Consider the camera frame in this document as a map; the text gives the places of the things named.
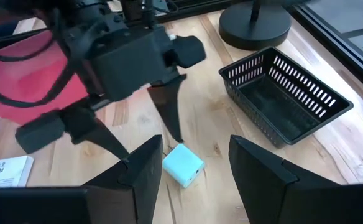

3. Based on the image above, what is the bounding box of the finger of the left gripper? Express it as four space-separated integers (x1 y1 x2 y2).
15 107 129 160
147 35 206 144

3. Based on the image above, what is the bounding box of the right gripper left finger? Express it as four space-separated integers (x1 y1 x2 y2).
85 134 163 224

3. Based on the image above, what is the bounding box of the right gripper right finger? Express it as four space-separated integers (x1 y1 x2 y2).
229 135 341 224

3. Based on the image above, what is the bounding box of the white and green Acer box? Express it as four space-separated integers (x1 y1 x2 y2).
0 155 35 189

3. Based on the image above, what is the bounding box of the light teal charger cube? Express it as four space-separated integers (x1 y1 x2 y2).
162 142 206 189

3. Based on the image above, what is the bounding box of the translucent pink plastic tray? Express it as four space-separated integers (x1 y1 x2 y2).
0 29 91 126

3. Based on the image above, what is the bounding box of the black slotted plastic basket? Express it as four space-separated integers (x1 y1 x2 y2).
218 46 355 149

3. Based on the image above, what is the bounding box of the white globe table lamp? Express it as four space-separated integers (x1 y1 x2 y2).
218 0 292 51

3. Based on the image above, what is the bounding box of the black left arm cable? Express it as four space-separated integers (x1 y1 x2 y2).
0 30 86 108

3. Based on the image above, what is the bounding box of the black aluminium table frame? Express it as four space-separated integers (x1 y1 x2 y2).
156 0 363 97

